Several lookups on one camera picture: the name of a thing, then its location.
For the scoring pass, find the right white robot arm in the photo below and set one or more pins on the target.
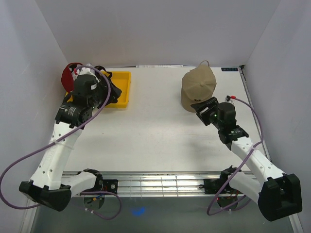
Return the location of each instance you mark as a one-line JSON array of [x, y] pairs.
[[276, 193]]

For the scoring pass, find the aluminium rail frame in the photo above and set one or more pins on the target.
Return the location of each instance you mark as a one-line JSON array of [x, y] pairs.
[[140, 184]]

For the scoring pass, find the red baseball cap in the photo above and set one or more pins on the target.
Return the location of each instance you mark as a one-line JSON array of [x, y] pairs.
[[67, 77]]

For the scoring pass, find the beige baseball cap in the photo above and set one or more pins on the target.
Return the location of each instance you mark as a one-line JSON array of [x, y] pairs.
[[197, 85]]

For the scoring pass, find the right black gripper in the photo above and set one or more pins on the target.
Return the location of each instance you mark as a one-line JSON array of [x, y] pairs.
[[211, 104]]

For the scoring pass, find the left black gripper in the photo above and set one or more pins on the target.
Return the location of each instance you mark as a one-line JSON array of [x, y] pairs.
[[99, 85]]

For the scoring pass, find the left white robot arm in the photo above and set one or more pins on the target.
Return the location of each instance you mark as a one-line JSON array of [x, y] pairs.
[[44, 187]]

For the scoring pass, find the white baseball cap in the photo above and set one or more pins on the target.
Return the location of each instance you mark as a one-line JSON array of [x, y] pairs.
[[88, 70]]

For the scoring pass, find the black baseball cap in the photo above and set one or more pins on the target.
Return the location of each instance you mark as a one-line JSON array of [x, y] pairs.
[[103, 87]]

